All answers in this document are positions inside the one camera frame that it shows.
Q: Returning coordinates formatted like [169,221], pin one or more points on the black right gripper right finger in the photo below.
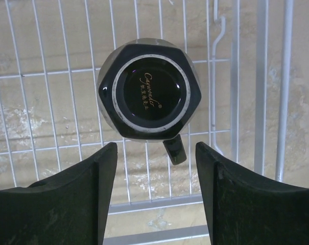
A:
[243,207]

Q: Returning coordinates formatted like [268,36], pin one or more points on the black mug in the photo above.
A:
[148,90]

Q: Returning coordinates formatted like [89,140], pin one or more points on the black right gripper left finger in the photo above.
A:
[70,207]

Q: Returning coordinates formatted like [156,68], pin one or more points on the white wire dish rack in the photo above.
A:
[51,53]

